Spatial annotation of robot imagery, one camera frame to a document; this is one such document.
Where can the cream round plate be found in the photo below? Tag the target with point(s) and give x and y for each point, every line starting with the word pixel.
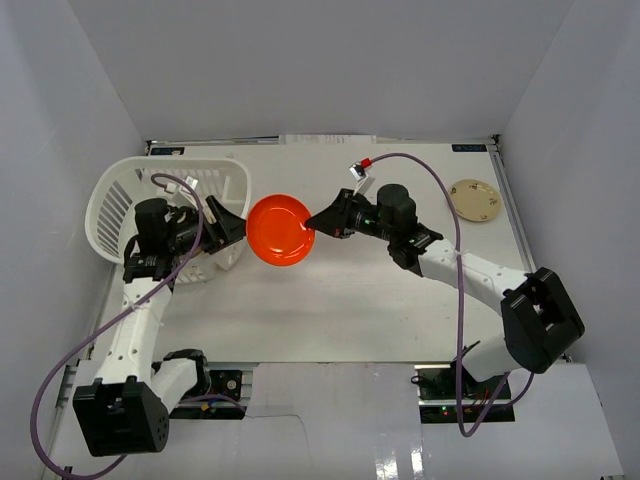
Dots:
pixel 475 200

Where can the orange round plate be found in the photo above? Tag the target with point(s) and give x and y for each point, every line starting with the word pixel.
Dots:
pixel 276 231

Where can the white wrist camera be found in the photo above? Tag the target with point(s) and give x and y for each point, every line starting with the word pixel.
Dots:
pixel 360 172
pixel 185 187

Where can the white plastic basket bin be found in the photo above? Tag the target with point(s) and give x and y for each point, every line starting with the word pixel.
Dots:
pixel 130 221

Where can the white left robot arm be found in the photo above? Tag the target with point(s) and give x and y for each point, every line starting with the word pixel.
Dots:
pixel 126 408

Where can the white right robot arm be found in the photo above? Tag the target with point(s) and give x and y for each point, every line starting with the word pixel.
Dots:
pixel 539 320

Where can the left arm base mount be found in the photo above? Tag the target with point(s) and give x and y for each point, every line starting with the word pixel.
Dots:
pixel 235 384

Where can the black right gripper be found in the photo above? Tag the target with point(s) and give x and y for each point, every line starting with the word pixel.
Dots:
pixel 335 220

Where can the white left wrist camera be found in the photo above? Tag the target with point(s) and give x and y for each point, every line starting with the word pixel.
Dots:
pixel 185 187

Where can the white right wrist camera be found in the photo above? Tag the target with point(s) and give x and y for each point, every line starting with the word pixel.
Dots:
pixel 360 172

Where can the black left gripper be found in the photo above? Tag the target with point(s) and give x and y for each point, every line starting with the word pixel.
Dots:
pixel 212 226

